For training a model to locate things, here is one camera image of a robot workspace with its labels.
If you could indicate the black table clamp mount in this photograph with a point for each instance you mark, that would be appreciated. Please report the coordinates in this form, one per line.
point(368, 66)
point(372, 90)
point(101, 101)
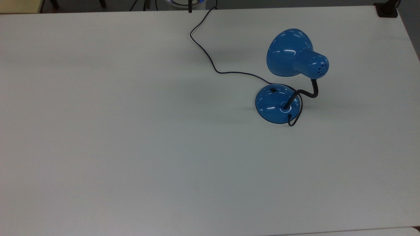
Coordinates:
point(386, 10)

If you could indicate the yellow wooden table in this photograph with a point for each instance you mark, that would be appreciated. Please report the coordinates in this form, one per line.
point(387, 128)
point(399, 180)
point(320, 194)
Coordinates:
point(19, 6)

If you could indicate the blue desk lamp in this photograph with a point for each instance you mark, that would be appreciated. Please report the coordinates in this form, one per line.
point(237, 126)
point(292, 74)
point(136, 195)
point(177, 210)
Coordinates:
point(288, 55)

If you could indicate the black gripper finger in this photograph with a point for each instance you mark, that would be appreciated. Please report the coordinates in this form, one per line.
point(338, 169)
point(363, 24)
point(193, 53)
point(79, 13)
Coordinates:
point(190, 8)

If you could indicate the dark chair leg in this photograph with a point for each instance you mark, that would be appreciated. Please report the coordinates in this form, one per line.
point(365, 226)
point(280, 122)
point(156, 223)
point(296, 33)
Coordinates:
point(54, 3)
point(102, 3)

